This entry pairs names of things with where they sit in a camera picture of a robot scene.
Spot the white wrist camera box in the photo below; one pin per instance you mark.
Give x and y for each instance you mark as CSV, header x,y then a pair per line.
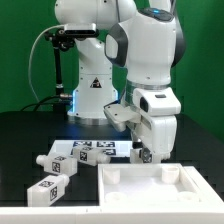
x,y
146,104

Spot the white square tabletop part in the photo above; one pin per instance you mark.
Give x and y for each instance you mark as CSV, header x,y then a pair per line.
x,y
137,185

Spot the white sheet with tags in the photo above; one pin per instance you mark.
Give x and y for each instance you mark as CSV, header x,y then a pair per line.
x,y
113,148

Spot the white L-shaped fence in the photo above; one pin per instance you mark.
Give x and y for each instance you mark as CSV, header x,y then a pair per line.
x,y
209,211

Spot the black camera on stand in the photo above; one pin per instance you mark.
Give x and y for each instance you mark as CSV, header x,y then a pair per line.
x,y
62,40

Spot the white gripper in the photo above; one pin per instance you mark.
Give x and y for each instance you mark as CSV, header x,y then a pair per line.
x,y
157,134

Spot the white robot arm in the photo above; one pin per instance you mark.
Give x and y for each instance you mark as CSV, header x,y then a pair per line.
x,y
147,42

